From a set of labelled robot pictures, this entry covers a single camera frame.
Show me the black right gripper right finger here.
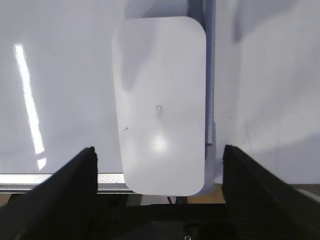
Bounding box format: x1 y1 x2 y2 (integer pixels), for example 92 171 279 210
222 145 320 240

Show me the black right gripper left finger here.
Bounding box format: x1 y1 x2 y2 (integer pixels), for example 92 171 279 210
0 147 98 240

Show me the white rectangular board eraser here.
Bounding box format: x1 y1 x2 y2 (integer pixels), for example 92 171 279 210
112 16 206 196

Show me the white board with aluminium frame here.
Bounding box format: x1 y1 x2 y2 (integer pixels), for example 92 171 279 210
0 0 216 194

